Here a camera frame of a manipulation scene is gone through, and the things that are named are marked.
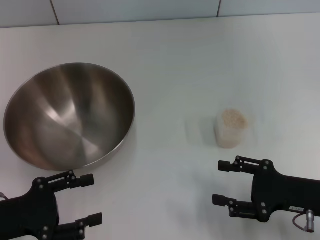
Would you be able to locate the clear plastic cup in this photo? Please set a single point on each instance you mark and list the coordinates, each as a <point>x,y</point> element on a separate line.
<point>218,133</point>

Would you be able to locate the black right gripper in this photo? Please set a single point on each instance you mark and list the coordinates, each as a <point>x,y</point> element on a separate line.
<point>282,192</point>

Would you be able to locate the stainless steel bowl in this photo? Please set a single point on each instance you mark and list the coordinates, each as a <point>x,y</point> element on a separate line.
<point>70,117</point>

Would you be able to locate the white rice grains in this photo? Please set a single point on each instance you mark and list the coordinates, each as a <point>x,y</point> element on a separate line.
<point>233,119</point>

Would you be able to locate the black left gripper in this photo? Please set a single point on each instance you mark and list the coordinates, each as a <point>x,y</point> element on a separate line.
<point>27,215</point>

